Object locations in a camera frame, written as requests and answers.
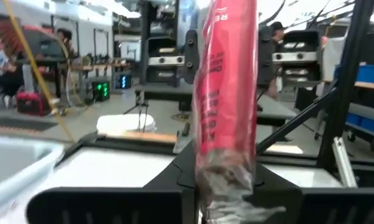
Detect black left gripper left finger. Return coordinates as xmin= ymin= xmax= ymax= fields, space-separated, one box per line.
xmin=26 ymin=140 xmax=200 ymax=224

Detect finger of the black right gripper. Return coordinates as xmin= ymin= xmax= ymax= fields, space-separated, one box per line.
xmin=256 ymin=24 xmax=276 ymax=89
xmin=183 ymin=29 xmax=201 ymax=85

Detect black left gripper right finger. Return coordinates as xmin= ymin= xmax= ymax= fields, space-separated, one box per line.
xmin=251 ymin=164 xmax=374 ymax=224

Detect red Orville popcorn bag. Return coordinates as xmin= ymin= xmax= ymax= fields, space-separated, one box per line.
xmin=191 ymin=0 xmax=287 ymax=224

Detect silver aluminium bar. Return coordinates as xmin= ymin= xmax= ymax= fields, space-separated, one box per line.
xmin=331 ymin=136 xmax=359 ymax=189

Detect black box blue lights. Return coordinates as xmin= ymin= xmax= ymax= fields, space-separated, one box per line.
xmin=113 ymin=73 xmax=133 ymax=90

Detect dark grey desk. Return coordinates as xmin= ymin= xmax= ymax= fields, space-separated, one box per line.
xmin=133 ymin=82 xmax=298 ymax=128

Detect black box green lights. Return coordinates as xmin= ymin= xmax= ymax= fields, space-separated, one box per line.
xmin=91 ymin=80 xmax=111 ymax=102

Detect blue storage bin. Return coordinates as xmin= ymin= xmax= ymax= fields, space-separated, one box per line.
xmin=345 ymin=112 xmax=374 ymax=136
xmin=334 ymin=62 xmax=374 ymax=84

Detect clear plastic bin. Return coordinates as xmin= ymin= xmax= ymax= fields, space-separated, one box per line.
xmin=0 ymin=133 xmax=65 ymax=218

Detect black monitor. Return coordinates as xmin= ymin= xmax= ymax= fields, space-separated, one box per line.
xmin=21 ymin=26 xmax=66 ymax=66

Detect yellow cable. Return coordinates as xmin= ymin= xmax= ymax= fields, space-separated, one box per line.
xmin=2 ymin=0 xmax=77 ymax=142

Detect red patterned wall hanging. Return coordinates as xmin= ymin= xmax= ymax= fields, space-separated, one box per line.
xmin=0 ymin=18 xmax=27 ymax=44

